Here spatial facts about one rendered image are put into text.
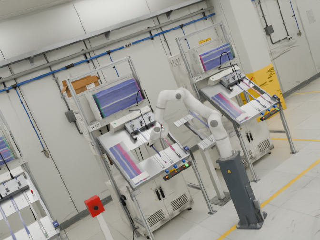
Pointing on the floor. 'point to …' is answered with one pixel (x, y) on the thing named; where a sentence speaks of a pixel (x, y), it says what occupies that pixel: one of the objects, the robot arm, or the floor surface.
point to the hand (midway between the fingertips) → (151, 145)
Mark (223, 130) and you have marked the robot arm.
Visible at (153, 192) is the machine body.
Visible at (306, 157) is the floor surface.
